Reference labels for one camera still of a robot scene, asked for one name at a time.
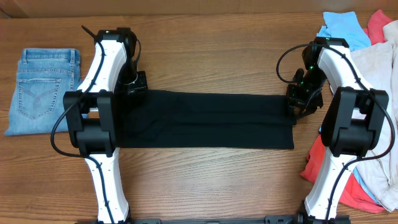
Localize brown cardboard back wall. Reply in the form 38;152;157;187
1;0;397;18

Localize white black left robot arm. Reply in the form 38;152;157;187
60;27;148;223

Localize beige pink shirt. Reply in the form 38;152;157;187
349;19;398;213

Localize red shirt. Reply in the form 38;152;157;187
317;9;397;213

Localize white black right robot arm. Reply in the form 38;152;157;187
286;37;396;223

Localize folded blue denim jeans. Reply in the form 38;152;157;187
5;48;81;136

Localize light blue shirt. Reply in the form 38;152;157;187
317;10;392;212

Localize black t-shirt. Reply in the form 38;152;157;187
118;90;296;149

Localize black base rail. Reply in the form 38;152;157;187
76;213;351;224

